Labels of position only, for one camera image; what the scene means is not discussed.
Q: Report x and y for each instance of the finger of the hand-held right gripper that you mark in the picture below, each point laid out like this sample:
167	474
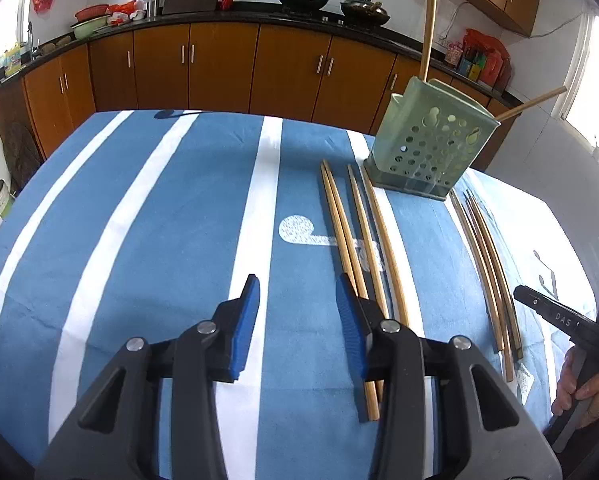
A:
554	312

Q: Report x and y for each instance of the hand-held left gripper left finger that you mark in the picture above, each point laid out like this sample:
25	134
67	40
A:
244	330

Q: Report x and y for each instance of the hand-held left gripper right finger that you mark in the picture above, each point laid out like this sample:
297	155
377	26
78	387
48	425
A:
352	330

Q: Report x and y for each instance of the green perforated chopstick holder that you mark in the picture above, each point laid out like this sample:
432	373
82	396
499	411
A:
429	145

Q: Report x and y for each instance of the person's right hand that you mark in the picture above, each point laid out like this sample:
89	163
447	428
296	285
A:
569	385

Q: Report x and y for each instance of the blue white striped tablecloth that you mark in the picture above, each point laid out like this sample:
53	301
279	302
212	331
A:
154	235

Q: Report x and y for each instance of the bright window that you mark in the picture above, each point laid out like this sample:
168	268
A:
597	85

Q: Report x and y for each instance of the brown wooden base cabinets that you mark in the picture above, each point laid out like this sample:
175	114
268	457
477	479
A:
219	70

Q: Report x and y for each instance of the red bag with packets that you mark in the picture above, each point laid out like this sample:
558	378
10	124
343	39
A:
482	57

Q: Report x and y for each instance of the round woven sieve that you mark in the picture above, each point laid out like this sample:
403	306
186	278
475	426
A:
22	147

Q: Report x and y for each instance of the black kitchen countertop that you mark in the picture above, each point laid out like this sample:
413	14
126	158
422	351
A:
239	16

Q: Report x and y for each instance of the black wok with lid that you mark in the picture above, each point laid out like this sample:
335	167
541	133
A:
364	10

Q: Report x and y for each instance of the steel cup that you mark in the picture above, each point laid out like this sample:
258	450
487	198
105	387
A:
152	8

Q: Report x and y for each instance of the red and white plastic bags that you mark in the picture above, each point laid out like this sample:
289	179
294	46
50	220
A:
124	12

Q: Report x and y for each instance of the green plastic basin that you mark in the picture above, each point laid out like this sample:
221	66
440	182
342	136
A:
89	27

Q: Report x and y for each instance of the red plastic basin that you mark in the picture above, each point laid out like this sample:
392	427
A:
92	12

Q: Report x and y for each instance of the yellow bottle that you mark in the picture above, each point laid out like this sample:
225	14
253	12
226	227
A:
13	60

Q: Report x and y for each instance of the steel faucet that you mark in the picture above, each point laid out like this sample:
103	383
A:
30	40

